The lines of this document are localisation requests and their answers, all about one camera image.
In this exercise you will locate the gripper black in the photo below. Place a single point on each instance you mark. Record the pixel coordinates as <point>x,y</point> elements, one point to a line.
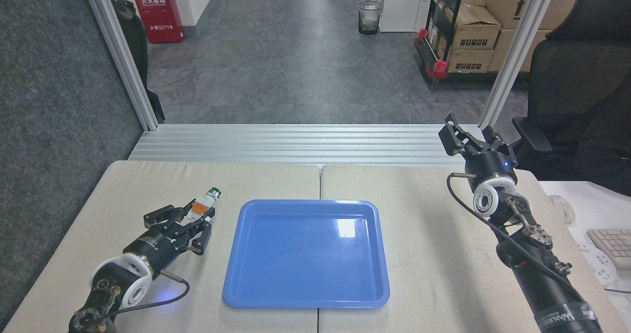
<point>488,167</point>
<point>150,249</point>

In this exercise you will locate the switch part with orange band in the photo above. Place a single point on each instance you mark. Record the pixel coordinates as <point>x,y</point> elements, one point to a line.
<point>207,201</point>

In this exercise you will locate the blue plastic tray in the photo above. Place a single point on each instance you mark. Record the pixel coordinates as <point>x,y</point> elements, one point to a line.
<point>305,259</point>

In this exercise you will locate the black cart with red corners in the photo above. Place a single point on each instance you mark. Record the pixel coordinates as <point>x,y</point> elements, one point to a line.
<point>438,69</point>

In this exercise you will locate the flat cardboard box with labels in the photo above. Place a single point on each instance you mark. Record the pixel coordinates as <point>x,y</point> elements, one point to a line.
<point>468,60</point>

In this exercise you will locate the plain brown cardboard box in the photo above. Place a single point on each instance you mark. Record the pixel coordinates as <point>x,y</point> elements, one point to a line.
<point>503,49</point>

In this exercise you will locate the cardboard box with black labels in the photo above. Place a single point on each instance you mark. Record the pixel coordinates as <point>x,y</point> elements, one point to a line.
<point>473,29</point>

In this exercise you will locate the white computer mouse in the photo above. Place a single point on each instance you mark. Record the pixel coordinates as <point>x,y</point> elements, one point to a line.
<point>563,208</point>

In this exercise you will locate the black office chair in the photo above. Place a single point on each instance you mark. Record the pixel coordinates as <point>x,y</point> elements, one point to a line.
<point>577,76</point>

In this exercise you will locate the white side desk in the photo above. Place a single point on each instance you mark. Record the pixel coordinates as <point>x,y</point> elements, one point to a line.
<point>591,209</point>

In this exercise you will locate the large cardboard box with arrow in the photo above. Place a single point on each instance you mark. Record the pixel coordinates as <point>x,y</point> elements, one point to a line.
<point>512,0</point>

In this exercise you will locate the ribbed aluminium platform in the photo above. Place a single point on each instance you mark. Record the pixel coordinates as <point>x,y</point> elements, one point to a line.
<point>305,143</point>

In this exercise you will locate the white cabinet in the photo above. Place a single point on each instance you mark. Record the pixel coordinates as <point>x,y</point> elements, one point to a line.
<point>399,7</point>

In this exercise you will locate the grey felt partition panel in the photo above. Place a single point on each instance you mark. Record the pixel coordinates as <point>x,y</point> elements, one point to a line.
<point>54,126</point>

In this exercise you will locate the black mesh waste bin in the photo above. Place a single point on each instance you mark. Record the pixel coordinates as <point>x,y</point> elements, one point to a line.
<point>370,17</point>

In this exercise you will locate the white keyboard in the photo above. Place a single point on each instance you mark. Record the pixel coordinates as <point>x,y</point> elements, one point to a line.
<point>613,244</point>

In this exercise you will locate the white power strip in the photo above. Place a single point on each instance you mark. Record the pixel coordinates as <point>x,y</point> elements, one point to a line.
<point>599,264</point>

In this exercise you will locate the red fire extinguisher box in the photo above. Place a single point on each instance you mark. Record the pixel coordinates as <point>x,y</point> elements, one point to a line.
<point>157,12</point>

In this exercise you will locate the silver aluminium post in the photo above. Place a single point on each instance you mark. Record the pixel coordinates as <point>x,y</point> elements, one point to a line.
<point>517,52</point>
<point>123,61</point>

